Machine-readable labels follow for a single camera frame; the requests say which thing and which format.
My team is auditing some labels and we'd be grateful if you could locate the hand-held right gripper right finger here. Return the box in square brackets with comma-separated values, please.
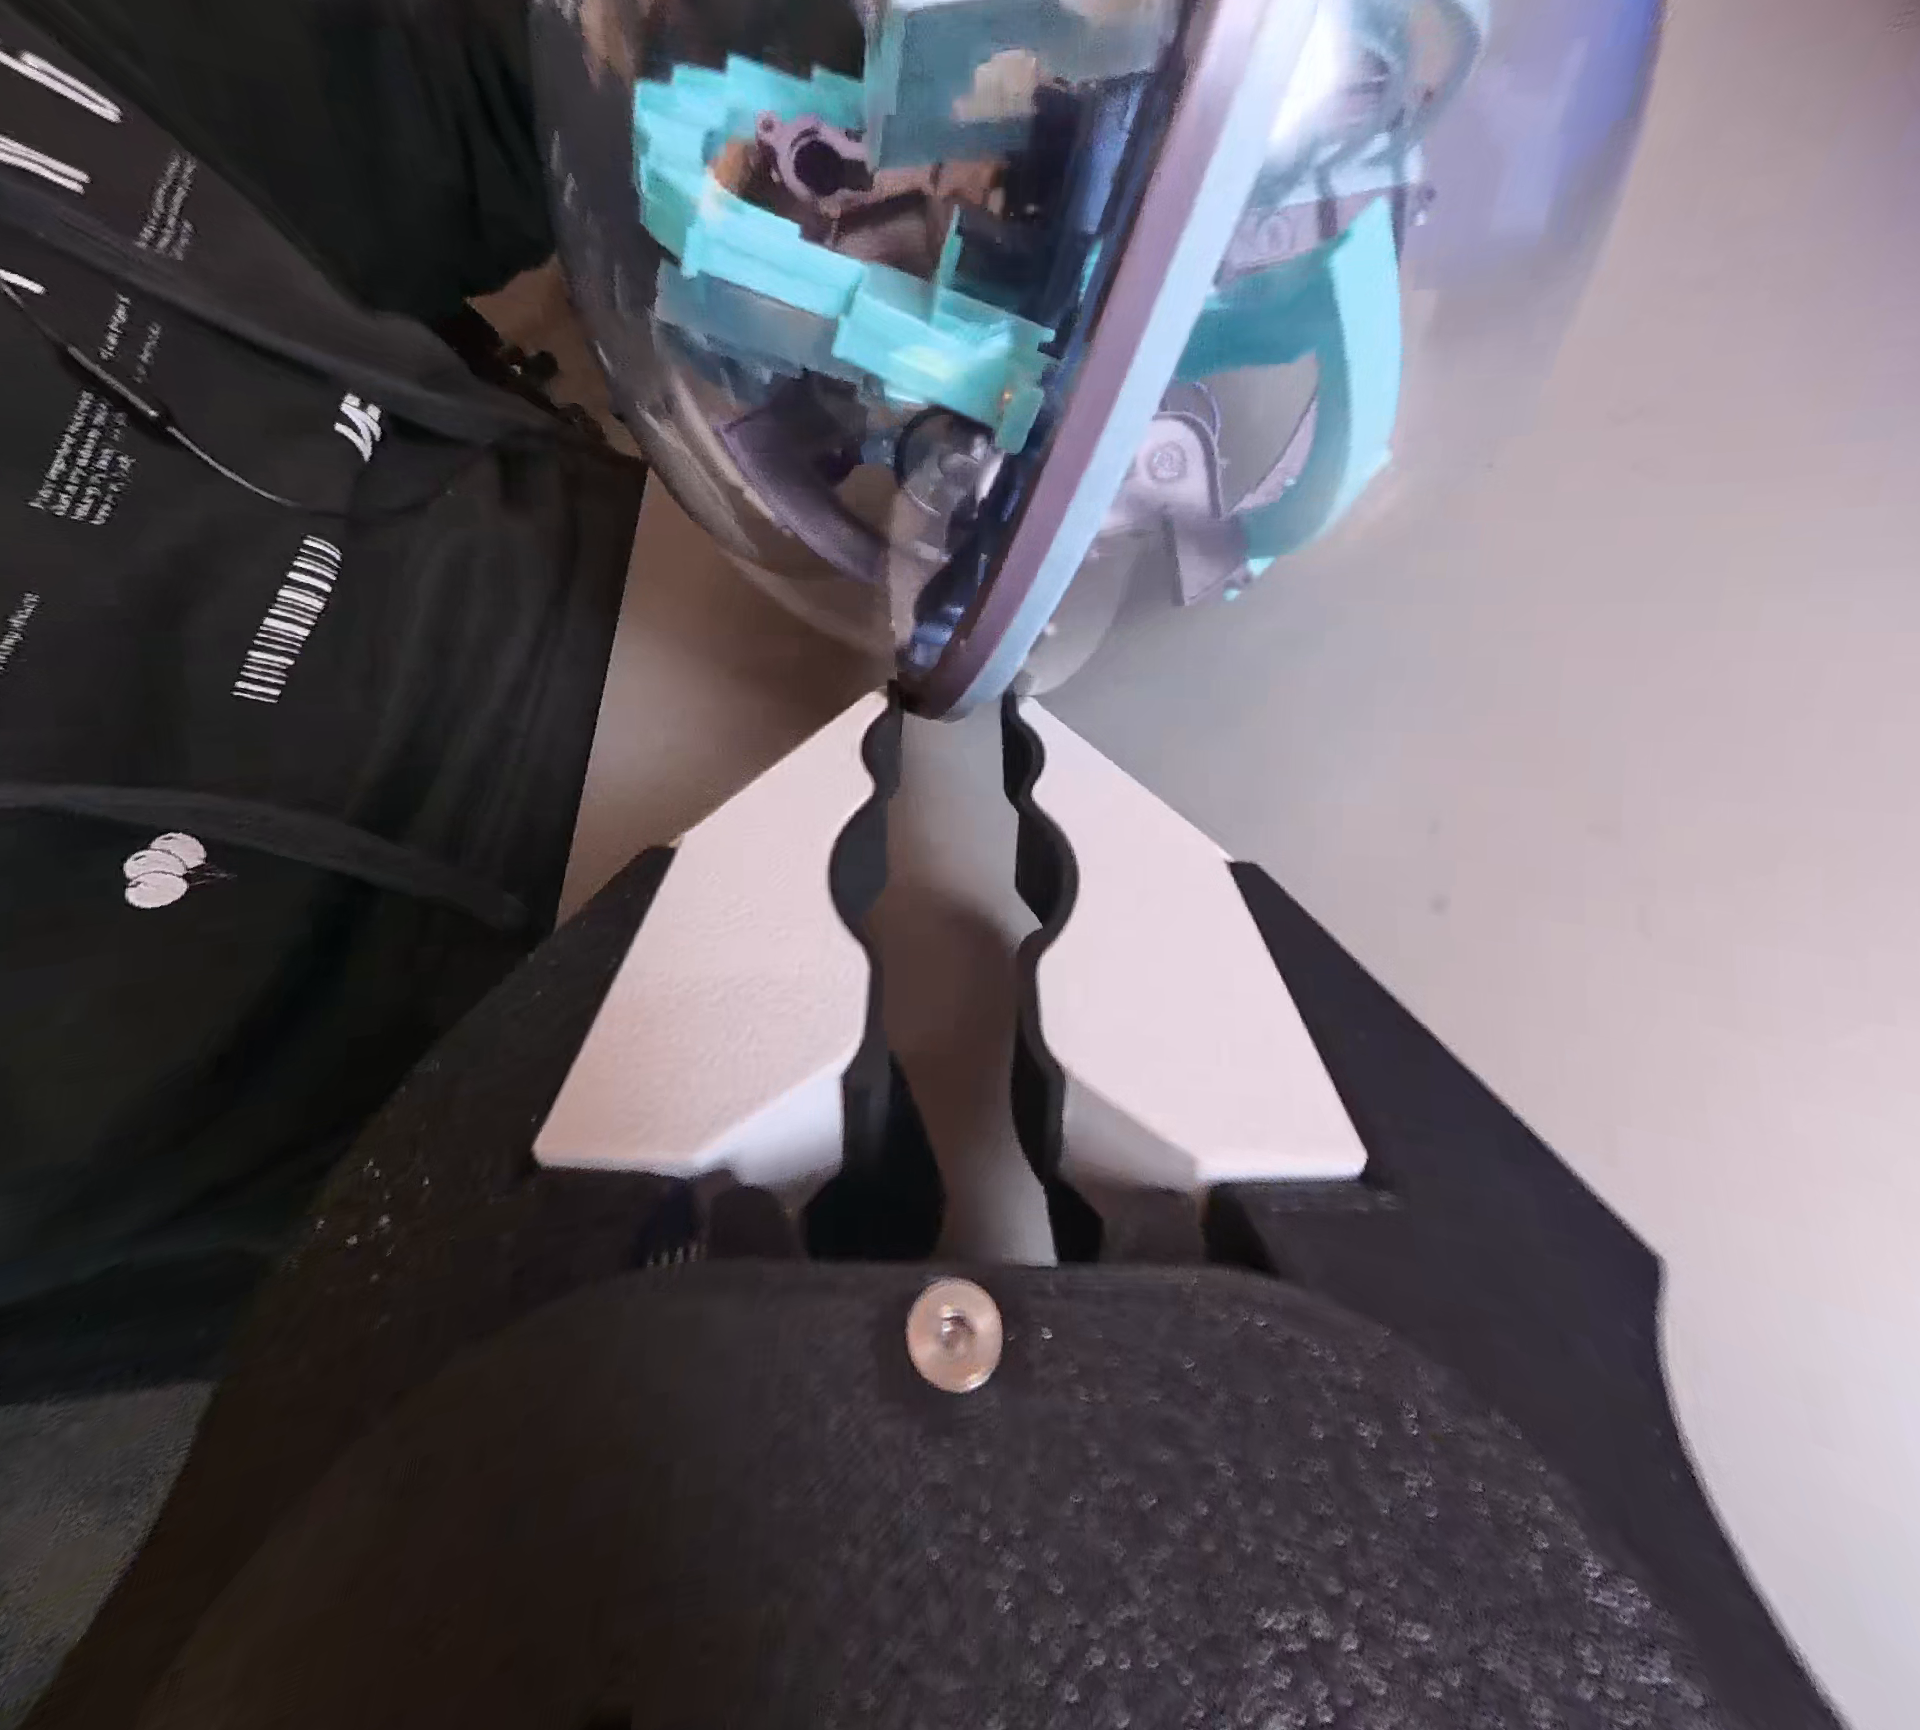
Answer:
[1000, 689, 1374, 1275]

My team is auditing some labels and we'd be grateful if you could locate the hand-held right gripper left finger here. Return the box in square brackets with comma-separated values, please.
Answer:
[535, 689, 947, 1275]

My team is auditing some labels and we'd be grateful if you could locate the clear maze ball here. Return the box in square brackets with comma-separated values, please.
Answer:
[526, 0, 1675, 721]

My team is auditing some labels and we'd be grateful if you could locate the person's black printed jacket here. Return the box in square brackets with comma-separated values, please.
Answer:
[0, 0, 648, 1402]

